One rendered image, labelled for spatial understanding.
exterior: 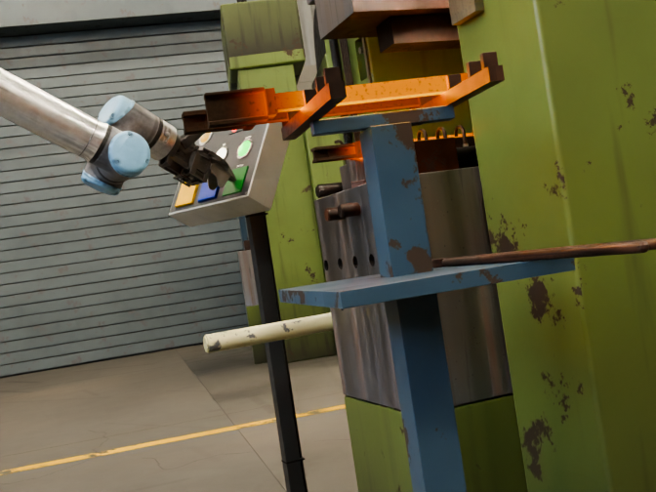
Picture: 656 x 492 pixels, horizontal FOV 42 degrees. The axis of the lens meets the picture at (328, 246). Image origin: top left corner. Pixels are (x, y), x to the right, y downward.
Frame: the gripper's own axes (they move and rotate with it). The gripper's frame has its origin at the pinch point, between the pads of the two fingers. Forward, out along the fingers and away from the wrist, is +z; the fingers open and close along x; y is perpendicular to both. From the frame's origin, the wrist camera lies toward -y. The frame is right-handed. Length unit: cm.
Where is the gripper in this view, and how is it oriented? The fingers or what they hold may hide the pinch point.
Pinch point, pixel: (231, 176)
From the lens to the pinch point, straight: 220.5
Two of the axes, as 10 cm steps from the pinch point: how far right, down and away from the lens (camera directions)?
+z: 6.7, 4.1, 6.2
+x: 7.1, -1.1, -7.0
